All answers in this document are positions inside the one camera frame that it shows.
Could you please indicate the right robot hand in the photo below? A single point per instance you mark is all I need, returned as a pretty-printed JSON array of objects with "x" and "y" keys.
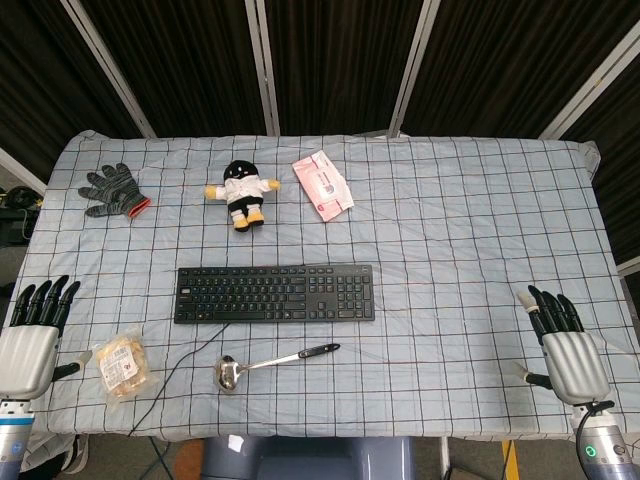
[{"x": 575, "y": 357}]

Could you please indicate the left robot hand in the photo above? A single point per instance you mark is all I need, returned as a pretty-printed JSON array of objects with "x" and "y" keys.
[{"x": 25, "y": 352}]

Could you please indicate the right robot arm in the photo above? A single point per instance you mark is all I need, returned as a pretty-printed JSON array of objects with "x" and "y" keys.
[{"x": 600, "y": 440}]

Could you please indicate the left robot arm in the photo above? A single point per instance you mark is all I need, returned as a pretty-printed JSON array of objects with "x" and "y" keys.
[{"x": 12, "y": 435}]

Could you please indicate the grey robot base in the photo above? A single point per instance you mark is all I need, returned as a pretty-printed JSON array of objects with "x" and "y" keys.
[{"x": 305, "y": 457}]

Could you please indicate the black keyboard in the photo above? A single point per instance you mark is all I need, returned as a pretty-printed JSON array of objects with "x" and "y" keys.
[{"x": 275, "y": 294}]

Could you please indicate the packaged snack bag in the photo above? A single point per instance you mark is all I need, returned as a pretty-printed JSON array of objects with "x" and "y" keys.
[{"x": 122, "y": 367}]

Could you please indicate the blue checked tablecloth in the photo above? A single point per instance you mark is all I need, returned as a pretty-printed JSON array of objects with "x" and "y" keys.
[{"x": 450, "y": 300}]

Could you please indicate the grey knit work glove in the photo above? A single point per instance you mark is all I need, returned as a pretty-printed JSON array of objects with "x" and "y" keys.
[{"x": 110, "y": 192}]

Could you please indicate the plush doll white shirt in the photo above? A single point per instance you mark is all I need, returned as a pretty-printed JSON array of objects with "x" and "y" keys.
[{"x": 242, "y": 187}]

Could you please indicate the pink wet wipes pack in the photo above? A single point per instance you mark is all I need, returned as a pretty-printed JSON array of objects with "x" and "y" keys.
[{"x": 324, "y": 185}]

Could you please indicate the white partition frame post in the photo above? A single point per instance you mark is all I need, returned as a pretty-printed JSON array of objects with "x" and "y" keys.
[
  {"x": 262, "y": 65},
  {"x": 412, "y": 65},
  {"x": 107, "y": 67},
  {"x": 590, "y": 97}
]

